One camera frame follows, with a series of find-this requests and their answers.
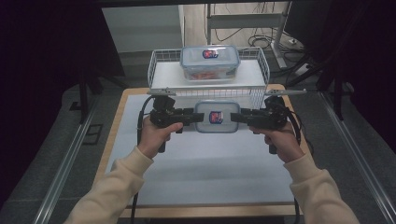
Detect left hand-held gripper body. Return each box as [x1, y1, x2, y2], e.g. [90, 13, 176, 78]
[147, 88, 188, 153]

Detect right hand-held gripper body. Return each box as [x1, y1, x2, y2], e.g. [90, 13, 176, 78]
[257, 89, 307, 155]

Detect shallow clear plastic food container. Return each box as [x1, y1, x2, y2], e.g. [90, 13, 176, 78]
[194, 100, 241, 134]

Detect white wire rack shelf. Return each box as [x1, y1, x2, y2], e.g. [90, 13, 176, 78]
[147, 46, 271, 110]

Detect deep clear plastic food container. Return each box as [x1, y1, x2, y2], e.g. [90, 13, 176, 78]
[179, 45, 241, 82]

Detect person's left hand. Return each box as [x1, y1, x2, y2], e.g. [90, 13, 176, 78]
[136, 116, 184, 160]

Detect person's right hand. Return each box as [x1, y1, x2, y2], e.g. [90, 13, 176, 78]
[248, 121, 305, 163]

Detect white table mat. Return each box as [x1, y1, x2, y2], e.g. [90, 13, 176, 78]
[106, 92, 295, 206]

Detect black metal stand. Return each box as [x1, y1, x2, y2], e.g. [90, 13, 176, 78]
[286, 55, 348, 121]
[69, 69, 129, 125]

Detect dark curtain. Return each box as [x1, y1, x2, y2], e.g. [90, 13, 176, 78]
[284, 0, 396, 153]
[0, 0, 125, 200]

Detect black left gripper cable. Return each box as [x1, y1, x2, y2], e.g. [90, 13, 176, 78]
[130, 94, 157, 224]

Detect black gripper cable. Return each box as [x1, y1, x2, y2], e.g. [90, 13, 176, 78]
[130, 94, 157, 224]
[281, 104, 314, 224]

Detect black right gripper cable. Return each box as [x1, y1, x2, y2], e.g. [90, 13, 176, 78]
[281, 104, 314, 224]

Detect black floor cables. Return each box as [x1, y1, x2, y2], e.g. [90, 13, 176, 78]
[214, 27, 307, 55]

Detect grey metal desk frame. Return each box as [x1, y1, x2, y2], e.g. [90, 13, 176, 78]
[205, 3, 289, 69]

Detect aluminium floor rail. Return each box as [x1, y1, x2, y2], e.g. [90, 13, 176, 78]
[32, 96, 102, 224]
[318, 91, 396, 224]

